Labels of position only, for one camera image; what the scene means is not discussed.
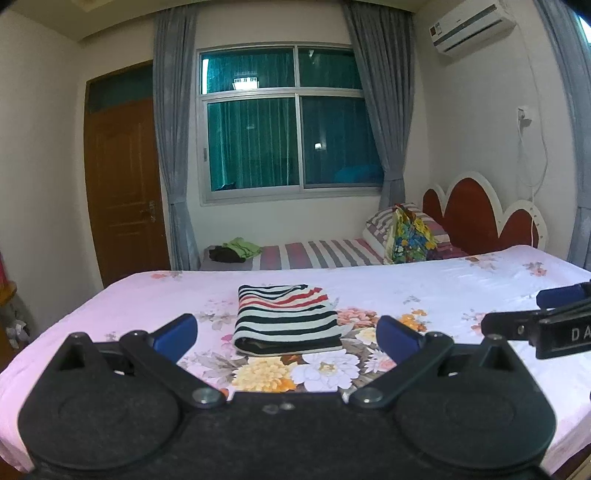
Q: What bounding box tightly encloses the grey bin with paper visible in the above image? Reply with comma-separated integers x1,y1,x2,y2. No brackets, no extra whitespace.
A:
0,295,35,352

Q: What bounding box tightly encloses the grey curtain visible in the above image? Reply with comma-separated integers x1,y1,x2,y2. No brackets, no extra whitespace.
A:
533,0,591,271
342,0,416,208
152,4,201,271

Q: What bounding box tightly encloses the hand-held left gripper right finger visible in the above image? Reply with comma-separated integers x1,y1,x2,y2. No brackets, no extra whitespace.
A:
348,315,527,411

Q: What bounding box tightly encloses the brown wooden door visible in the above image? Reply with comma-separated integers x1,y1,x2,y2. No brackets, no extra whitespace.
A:
84,60,171,289

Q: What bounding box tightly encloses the red and white headboard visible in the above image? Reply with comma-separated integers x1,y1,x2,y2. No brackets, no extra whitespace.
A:
421,171,549,256

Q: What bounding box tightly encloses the bed with pink floral sheet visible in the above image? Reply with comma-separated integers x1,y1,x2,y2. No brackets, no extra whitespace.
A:
0,244,591,480

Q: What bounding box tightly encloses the striped pillow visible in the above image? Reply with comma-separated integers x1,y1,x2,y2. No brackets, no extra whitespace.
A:
362,203,451,264

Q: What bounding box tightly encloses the dark cloth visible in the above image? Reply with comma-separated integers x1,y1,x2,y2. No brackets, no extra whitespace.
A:
208,247,247,265

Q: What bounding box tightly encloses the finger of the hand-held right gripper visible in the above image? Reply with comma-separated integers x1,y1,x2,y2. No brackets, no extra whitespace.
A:
481,310,543,342
536,281,591,311

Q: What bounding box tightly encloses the white cable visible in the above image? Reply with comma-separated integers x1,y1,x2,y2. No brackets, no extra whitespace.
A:
515,122,550,250

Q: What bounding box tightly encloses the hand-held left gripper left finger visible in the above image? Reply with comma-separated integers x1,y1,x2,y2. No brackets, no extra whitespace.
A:
53,314,227,411

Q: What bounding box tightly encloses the striped knit sweater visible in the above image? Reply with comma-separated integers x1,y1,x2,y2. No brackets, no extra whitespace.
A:
231,284,343,357

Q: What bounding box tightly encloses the bed with striped sheet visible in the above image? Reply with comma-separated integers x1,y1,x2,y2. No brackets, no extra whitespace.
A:
199,237,386,271

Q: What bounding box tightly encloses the colourful printed bag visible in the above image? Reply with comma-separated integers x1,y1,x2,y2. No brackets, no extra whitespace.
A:
392,204,437,265

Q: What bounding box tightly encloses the sliding glass window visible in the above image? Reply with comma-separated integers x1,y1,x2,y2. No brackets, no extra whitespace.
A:
196,42,386,206

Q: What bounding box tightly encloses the maroon striped cloth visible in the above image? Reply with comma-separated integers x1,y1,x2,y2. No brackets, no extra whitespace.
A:
427,242,468,261

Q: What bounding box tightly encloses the red object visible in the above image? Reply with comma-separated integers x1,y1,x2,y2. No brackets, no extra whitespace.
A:
0,249,19,305

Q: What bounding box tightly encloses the green cloth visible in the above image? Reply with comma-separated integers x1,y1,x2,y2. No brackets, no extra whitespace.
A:
223,237,262,259

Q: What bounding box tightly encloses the white air conditioner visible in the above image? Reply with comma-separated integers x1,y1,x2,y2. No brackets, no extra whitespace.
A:
428,0,517,57

